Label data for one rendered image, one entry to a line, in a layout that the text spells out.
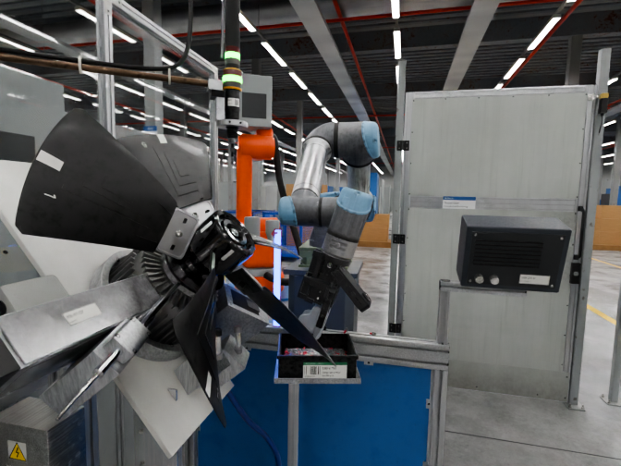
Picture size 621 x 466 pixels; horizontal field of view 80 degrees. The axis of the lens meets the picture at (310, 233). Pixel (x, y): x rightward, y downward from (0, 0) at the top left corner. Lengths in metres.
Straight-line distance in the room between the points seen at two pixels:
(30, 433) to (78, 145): 0.58
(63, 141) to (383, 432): 1.19
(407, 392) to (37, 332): 1.03
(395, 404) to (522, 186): 1.78
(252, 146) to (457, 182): 2.96
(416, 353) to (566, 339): 1.82
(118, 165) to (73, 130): 0.08
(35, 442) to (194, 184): 0.60
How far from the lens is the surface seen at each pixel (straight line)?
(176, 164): 0.95
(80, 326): 0.66
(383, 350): 1.25
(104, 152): 0.71
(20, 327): 0.62
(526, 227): 1.16
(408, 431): 1.39
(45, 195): 0.66
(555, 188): 2.77
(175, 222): 0.76
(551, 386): 3.04
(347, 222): 0.81
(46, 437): 0.97
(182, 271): 0.78
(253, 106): 4.90
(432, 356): 1.26
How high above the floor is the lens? 1.30
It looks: 6 degrees down
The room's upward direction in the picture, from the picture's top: 1 degrees clockwise
